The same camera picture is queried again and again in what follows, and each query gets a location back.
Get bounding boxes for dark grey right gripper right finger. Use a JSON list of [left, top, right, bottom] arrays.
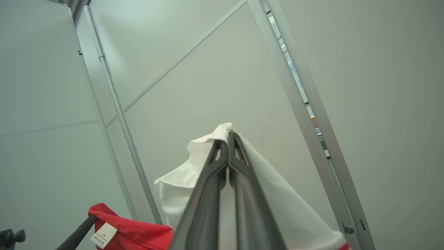
[[228, 132, 288, 250]]

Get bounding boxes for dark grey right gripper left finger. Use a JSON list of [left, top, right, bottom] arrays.
[[168, 139, 229, 250]]

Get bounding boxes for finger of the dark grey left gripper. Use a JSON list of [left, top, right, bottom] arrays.
[[55, 215, 97, 250]]

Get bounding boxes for red jersey white sleeves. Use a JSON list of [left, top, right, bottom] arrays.
[[88, 123, 351, 250]]

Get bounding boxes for aluminium partition post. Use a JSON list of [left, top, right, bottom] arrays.
[[75, 0, 163, 224], [248, 0, 377, 250]]

